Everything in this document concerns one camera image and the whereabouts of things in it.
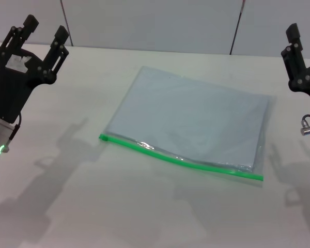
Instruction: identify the clear green-zip document bag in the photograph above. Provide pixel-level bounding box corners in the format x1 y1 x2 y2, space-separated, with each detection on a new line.
98 66 277 183

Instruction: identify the left arm cable with plug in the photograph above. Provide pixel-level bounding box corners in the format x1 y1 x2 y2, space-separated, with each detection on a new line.
3 112 23 153

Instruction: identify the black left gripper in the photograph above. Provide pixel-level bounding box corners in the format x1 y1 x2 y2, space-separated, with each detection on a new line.
0 14 70 123

